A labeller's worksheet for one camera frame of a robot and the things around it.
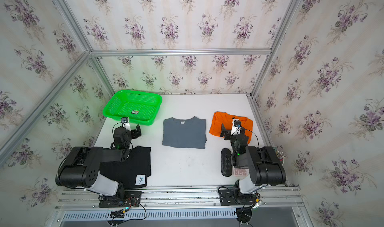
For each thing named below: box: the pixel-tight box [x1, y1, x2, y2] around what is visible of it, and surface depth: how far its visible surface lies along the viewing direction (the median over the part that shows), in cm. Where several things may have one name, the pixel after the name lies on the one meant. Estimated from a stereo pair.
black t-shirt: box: [99, 146, 151, 189], surface depth 84 cm
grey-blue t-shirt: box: [162, 116, 207, 149], surface depth 101 cm
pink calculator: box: [233, 168, 250, 177], surface depth 82 cm
